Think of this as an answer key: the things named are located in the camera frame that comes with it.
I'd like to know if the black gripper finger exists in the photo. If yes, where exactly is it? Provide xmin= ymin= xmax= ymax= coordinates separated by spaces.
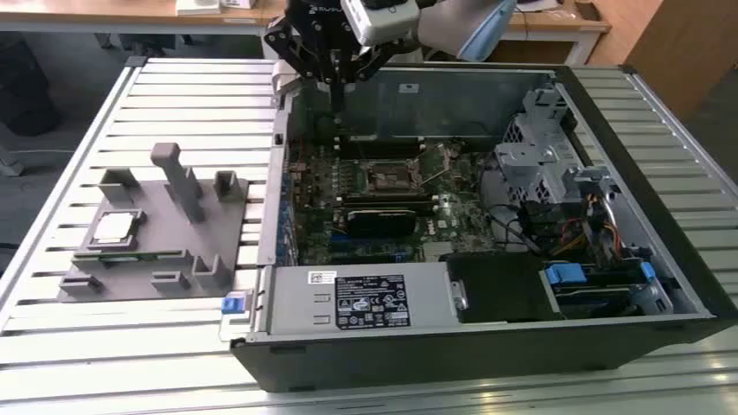
xmin=264 ymin=16 xmax=341 ymax=112
xmin=339 ymin=41 xmax=399 ymax=112

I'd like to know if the metal socket cover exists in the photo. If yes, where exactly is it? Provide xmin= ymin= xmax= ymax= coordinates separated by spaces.
xmin=409 ymin=142 xmax=449 ymax=174

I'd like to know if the silver-topped CPU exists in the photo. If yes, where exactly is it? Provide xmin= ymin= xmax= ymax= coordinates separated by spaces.
xmin=90 ymin=211 xmax=140 ymax=244

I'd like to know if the CPU socket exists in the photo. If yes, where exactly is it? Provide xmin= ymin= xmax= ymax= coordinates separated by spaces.
xmin=360 ymin=160 xmax=427 ymax=196

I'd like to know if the black rear fan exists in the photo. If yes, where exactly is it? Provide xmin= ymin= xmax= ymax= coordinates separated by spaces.
xmin=309 ymin=112 xmax=339 ymax=146

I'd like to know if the black RAM slot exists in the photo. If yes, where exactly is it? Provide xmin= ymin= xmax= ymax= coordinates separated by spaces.
xmin=343 ymin=193 xmax=432 ymax=203
xmin=343 ymin=200 xmax=435 ymax=210
xmin=337 ymin=137 xmax=425 ymax=150
xmin=339 ymin=147 xmax=425 ymax=160

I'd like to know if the wooden office desk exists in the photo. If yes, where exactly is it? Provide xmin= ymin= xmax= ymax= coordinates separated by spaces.
xmin=0 ymin=0 xmax=272 ymax=36
xmin=488 ymin=0 xmax=612 ymax=66

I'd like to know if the metal drive cage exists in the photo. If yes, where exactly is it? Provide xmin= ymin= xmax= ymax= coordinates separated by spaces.
xmin=493 ymin=77 xmax=583 ymax=204

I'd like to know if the small black graphics card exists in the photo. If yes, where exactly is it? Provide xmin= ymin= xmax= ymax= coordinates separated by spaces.
xmin=343 ymin=208 xmax=417 ymax=238

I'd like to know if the green motherboard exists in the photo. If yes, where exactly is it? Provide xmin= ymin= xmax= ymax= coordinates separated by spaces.
xmin=281 ymin=142 xmax=503 ymax=265

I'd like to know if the grey parts rack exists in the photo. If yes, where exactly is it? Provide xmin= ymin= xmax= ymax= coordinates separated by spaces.
xmin=54 ymin=142 xmax=250 ymax=303

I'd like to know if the black round bin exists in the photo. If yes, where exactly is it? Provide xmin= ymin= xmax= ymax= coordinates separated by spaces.
xmin=0 ymin=34 xmax=62 ymax=137

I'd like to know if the wooden cabinet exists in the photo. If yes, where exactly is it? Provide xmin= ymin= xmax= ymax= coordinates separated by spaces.
xmin=587 ymin=0 xmax=738 ymax=122

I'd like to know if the green RAM stick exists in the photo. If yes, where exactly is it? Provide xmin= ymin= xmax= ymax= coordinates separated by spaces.
xmin=97 ymin=252 xmax=185 ymax=264

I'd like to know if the grey desk foot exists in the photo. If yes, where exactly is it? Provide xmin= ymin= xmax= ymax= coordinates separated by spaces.
xmin=0 ymin=144 xmax=28 ymax=177

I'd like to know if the grey power supply unit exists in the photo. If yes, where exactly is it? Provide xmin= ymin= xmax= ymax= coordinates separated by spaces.
xmin=266 ymin=262 xmax=461 ymax=336

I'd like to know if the blue case latch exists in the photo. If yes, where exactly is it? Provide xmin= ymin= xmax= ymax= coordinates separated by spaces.
xmin=221 ymin=291 xmax=249 ymax=315

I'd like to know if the blue disk carrier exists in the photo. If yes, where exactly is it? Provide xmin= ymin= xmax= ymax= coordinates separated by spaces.
xmin=540 ymin=259 xmax=657 ymax=289

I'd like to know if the black open PC case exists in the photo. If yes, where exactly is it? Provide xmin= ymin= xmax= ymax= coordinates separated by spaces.
xmin=228 ymin=60 xmax=738 ymax=393

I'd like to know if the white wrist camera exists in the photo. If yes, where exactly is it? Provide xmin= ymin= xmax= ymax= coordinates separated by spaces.
xmin=339 ymin=0 xmax=420 ymax=47

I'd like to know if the grey drive bracket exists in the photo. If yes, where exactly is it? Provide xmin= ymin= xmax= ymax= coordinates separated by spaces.
xmin=561 ymin=166 xmax=619 ymax=204

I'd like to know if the coloured power wire bundle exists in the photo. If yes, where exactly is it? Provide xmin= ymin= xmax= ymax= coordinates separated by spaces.
xmin=555 ymin=194 xmax=627 ymax=260

